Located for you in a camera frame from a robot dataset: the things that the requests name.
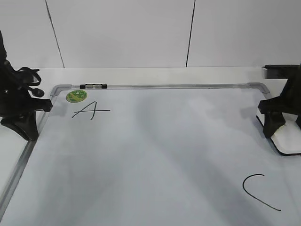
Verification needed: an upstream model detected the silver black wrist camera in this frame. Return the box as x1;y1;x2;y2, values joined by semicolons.
23;75;41;86
262;65;299;79

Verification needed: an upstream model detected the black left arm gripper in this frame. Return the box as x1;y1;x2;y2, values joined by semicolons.
0;60;53;141

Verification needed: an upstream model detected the white board with grey frame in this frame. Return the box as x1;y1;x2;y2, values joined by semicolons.
0;83;301;226

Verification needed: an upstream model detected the white board eraser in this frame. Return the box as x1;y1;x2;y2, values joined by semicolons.
267;113;301;156

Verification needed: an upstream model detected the round green magnet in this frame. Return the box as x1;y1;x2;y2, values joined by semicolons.
66;90;87;103

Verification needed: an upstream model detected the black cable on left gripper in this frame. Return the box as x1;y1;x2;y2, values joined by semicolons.
4;61;45;97

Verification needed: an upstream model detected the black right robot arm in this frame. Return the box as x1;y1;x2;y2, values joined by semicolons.
258;65;301;138

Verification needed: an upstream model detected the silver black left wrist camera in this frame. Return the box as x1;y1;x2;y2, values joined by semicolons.
23;75;41;86

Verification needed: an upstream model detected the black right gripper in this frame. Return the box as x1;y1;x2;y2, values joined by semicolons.
258;94;301;138

